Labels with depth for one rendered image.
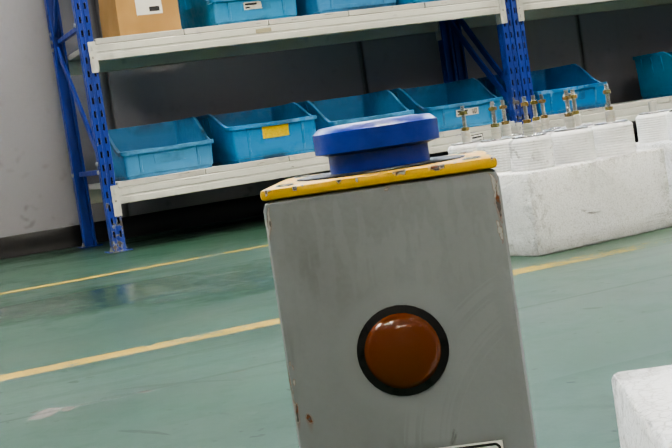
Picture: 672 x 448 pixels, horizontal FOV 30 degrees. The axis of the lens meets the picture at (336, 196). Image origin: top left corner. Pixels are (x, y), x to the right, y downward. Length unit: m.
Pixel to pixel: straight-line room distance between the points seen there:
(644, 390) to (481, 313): 0.28
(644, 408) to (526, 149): 2.14
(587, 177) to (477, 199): 2.41
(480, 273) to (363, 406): 0.05
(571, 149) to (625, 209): 0.18
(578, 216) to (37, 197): 3.13
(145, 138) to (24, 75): 0.58
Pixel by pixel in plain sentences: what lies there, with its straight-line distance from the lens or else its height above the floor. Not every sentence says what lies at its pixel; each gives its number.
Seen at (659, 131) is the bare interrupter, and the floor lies 0.20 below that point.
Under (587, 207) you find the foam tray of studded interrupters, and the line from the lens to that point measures 2.77.
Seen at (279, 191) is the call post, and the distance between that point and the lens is 0.37.
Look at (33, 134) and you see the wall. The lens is 5.43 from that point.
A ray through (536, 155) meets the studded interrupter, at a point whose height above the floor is 0.21.
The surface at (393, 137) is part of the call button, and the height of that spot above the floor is 0.32.
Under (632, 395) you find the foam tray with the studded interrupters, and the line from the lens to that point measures 0.64.
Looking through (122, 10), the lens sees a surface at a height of 0.89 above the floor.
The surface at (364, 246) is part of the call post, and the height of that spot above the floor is 0.29.
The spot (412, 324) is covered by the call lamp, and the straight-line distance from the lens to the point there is 0.37.
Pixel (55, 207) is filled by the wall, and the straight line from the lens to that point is 5.44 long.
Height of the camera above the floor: 0.33
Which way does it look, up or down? 3 degrees down
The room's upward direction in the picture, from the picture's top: 8 degrees counter-clockwise
